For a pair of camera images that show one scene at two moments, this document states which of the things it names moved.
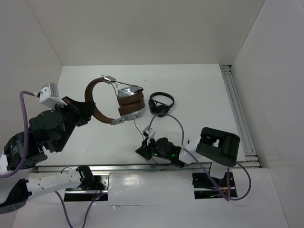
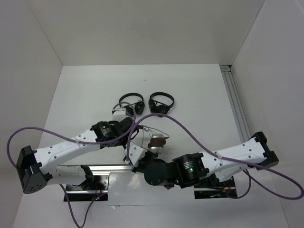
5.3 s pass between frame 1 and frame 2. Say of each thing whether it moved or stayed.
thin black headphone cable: moved
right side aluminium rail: stayed
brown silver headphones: moved
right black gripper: moved
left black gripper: moved
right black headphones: stayed
